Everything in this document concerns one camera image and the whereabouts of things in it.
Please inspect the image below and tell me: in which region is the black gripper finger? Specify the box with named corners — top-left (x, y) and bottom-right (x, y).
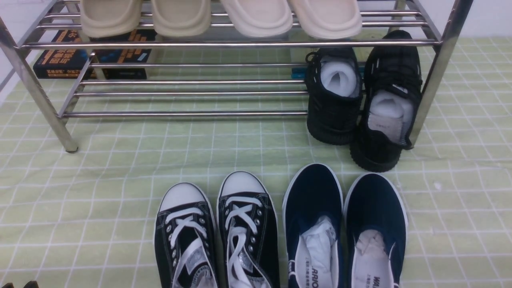
top-left (23, 281), bottom-right (39, 288)

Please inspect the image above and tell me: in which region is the navy slip-on shoe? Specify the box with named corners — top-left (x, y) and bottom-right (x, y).
top-left (343, 173), bottom-right (408, 288)
top-left (282, 163), bottom-right (345, 288)

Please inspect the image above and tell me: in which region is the silver metal shoe rack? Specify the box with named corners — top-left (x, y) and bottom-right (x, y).
top-left (1, 0), bottom-right (472, 154)

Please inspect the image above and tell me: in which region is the blue flat object under rack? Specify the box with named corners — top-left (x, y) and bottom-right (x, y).
top-left (291, 67), bottom-right (306, 80)

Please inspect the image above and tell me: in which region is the green checkered tablecloth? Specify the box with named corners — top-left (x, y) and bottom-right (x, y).
top-left (0, 38), bottom-right (512, 288)

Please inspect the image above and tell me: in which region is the black canvas sneaker left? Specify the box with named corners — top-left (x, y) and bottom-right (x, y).
top-left (154, 182), bottom-right (219, 288)

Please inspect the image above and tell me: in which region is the black canvas sneaker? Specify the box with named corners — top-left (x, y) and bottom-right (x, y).
top-left (154, 182), bottom-right (219, 288)
top-left (216, 171), bottom-right (280, 288)

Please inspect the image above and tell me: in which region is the black canvas sneaker right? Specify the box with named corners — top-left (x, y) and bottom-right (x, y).
top-left (216, 171), bottom-right (280, 288)

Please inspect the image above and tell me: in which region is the black orange book left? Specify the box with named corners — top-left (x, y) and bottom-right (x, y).
top-left (33, 48), bottom-right (88, 80)

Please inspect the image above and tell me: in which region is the black blue book right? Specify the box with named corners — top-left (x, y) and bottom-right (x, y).
top-left (91, 29), bottom-right (157, 80)

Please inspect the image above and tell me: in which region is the beige slipper far left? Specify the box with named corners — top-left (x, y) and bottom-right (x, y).
top-left (80, 0), bottom-right (143, 38)

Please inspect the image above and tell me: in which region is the beige slipper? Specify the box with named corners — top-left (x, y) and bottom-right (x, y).
top-left (151, 0), bottom-right (212, 38)
top-left (80, 0), bottom-right (143, 38)

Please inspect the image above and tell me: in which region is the cream slipper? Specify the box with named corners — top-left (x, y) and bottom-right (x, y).
top-left (221, 0), bottom-right (293, 38)
top-left (289, 0), bottom-right (362, 40)

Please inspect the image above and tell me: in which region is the black knit sneaker left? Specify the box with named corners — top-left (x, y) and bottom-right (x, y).
top-left (305, 47), bottom-right (363, 146)

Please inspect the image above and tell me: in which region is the black knit sneaker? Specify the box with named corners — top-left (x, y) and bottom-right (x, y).
top-left (305, 47), bottom-right (363, 146)
top-left (350, 45), bottom-right (422, 172)

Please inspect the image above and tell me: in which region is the cream slipper far right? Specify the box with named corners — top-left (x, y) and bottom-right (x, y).
top-left (289, 0), bottom-right (362, 40)

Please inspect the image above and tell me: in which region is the black knit sneaker right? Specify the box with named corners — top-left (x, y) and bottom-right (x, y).
top-left (350, 45), bottom-right (422, 172)

